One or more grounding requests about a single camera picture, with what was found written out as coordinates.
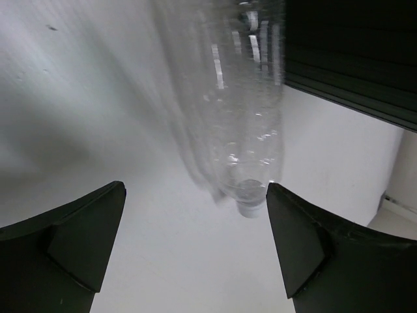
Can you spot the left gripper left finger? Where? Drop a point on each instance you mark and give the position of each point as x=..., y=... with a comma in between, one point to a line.
x=57, y=261

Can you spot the clear unlabelled plastic bottle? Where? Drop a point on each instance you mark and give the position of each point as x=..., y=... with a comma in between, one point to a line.
x=226, y=69

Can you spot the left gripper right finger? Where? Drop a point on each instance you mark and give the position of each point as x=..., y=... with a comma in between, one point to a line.
x=330, y=264

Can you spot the black plastic bin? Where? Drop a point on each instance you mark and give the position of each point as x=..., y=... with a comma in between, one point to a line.
x=359, y=54

